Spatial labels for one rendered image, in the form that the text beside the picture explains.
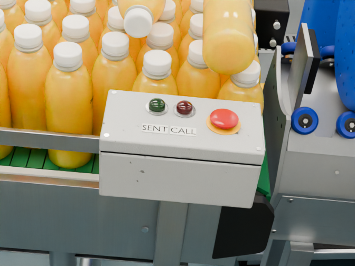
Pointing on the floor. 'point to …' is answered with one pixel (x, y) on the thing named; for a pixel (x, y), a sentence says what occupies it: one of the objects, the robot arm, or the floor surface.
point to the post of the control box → (170, 233)
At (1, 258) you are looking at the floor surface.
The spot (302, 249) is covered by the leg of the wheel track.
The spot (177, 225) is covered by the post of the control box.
